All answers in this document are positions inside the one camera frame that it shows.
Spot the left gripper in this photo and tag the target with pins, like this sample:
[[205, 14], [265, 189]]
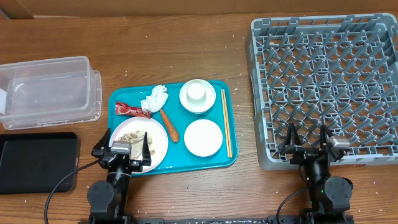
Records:
[[135, 166]]

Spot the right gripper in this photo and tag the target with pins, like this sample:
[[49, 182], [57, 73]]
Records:
[[303, 153]]

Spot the rice and peanut scraps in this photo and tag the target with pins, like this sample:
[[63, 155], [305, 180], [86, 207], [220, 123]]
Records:
[[136, 140]]

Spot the large white plate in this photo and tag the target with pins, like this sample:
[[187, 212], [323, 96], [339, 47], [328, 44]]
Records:
[[158, 140]]

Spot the red snack wrapper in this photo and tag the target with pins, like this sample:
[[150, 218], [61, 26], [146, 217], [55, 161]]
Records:
[[125, 109]]

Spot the orange carrot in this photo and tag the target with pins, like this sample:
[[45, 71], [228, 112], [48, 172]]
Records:
[[170, 127]]

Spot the white tissue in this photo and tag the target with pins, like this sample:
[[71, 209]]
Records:
[[156, 100]]

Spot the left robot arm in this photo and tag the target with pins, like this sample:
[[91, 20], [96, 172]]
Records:
[[108, 198]]

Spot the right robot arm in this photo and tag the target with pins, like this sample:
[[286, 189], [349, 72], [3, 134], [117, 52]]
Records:
[[329, 195]]

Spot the grey dishwasher rack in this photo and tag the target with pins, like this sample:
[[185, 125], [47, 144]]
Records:
[[338, 71]]

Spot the black waste tray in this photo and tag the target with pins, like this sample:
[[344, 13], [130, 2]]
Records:
[[36, 162]]

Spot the small white plate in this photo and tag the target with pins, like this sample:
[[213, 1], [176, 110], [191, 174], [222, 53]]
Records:
[[203, 138]]

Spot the teal plastic tray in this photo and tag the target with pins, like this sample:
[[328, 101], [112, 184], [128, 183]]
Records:
[[172, 157]]

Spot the right wooden chopstick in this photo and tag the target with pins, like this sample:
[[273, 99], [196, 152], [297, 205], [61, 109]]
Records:
[[228, 124]]

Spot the wooden chopstick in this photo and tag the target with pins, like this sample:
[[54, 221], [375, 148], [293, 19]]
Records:
[[225, 124], [228, 124]]

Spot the pale green bowl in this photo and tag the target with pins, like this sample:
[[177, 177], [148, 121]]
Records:
[[198, 107]]

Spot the white upturned cup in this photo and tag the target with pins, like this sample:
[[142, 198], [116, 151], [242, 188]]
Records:
[[196, 92]]

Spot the left wooden chopstick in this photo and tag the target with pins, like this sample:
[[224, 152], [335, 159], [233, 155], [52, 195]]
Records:
[[225, 124]]

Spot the clear plastic bin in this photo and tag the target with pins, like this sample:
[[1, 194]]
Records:
[[49, 92]]

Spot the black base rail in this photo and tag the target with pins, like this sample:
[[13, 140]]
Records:
[[269, 220]]

